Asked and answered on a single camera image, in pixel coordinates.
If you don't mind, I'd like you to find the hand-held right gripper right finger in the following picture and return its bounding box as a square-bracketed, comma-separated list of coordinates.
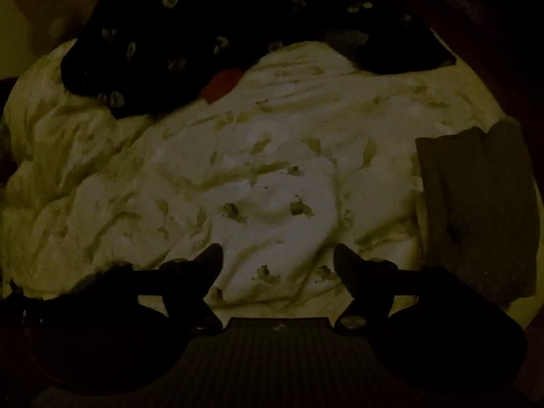
[334, 244, 451, 332]

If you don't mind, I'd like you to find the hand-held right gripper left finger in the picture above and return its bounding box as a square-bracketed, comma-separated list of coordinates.
[100, 244, 224, 334]

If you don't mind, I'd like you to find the white patterned blanket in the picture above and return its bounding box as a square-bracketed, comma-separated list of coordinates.
[0, 38, 532, 332]

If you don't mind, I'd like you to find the dark cloth with white print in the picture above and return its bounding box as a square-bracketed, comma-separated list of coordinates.
[59, 0, 457, 120]

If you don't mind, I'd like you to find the grey folded cloth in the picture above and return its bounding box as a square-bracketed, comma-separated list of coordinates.
[414, 117, 540, 302]

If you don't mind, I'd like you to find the red cloth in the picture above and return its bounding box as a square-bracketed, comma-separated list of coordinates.
[200, 68, 245, 105]

